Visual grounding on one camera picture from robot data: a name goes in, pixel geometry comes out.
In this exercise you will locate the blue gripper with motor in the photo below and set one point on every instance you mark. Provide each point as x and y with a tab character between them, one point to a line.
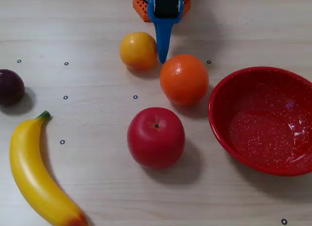
165	7

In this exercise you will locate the yellow-orange toy peach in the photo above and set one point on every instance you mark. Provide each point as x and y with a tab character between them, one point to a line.
137	51

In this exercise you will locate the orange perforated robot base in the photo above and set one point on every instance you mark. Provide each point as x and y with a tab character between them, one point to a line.
141	9

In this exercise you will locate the red speckled bowl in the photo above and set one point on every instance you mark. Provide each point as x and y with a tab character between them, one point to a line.
258	128

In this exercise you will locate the orange toy orange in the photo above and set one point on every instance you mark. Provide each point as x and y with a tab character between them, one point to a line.
184	80

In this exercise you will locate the red toy apple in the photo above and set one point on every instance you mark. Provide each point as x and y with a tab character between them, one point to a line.
156	140

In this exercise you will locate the dark purple toy plum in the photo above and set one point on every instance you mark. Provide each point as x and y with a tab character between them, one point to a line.
11	88

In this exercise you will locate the yellow toy banana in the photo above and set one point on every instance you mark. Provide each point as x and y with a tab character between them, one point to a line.
31	167

